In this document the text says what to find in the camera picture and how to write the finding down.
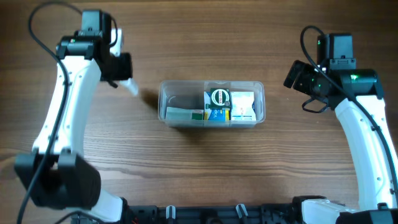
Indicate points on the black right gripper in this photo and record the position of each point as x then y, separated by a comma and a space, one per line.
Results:
305, 71

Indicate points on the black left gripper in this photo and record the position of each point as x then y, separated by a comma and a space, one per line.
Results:
121, 66

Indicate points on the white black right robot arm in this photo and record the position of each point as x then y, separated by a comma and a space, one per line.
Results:
369, 142

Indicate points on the blue VapoDrops lozenge box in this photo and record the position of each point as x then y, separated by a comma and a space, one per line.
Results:
214, 114

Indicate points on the white green Panadol box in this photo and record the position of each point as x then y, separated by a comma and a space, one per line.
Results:
183, 114

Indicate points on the white medicine box in container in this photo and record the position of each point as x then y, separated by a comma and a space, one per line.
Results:
242, 106

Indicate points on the clear plastic container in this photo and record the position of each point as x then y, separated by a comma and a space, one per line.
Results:
189, 94

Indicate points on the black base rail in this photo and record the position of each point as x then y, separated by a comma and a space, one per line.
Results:
260, 214

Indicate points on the green Zam-Buk ointment box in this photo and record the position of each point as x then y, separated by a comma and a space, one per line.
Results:
220, 98

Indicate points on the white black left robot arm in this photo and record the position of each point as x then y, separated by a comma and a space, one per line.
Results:
55, 174

